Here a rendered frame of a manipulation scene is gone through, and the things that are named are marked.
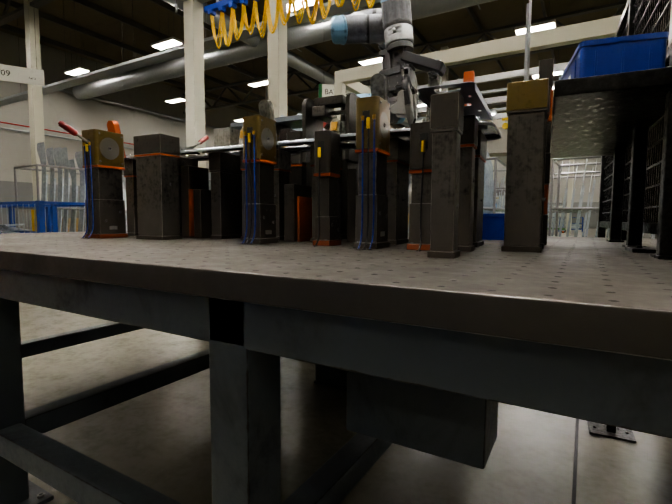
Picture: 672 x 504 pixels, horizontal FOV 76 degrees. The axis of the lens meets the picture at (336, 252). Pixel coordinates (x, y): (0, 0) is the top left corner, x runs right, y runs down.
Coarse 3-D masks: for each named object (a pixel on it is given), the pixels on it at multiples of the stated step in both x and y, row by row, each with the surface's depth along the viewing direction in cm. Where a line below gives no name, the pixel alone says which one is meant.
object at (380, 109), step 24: (360, 120) 98; (384, 120) 99; (360, 144) 98; (384, 144) 100; (360, 168) 99; (384, 168) 102; (360, 192) 100; (384, 192) 103; (360, 216) 100; (384, 216) 102; (360, 240) 98; (384, 240) 103
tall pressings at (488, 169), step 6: (486, 162) 791; (486, 168) 791; (492, 168) 857; (486, 174) 791; (492, 174) 857; (486, 180) 790; (492, 180) 857; (486, 186) 790; (492, 186) 856; (486, 192) 790; (492, 192) 856; (486, 198) 790; (492, 198) 856; (486, 204) 789; (492, 204) 856; (486, 210) 789
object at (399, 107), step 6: (402, 90) 110; (402, 96) 111; (396, 102) 111; (402, 102) 111; (396, 108) 111; (402, 108) 111; (408, 108) 109; (402, 114) 111; (408, 114) 110; (408, 120) 111
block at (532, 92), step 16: (528, 80) 89; (544, 80) 88; (512, 96) 91; (528, 96) 89; (544, 96) 88; (512, 112) 91; (528, 112) 90; (544, 112) 88; (512, 128) 91; (528, 128) 90; (544, 128) 89; (512, 144) 92; (528, 144) 90; (512, 160) 92; (528, 160) 90; (512, 176) 92; (528, 176) 91; (512, 192) 92; (528, 192) 91; (512, 208) 92; (528, 208) 91; (512, 224) 93; (528, 224) 91; (512, 240) 93; (528, 240) 91
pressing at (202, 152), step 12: (396, 132) 113; (408, 132) 113; (492, 132) 113; (288, 144) 132; (300, 144) 132; (348, 144) 133; (132, 156) 154; (180, 156) 159; (192, 156) 159; (204, 156) 159
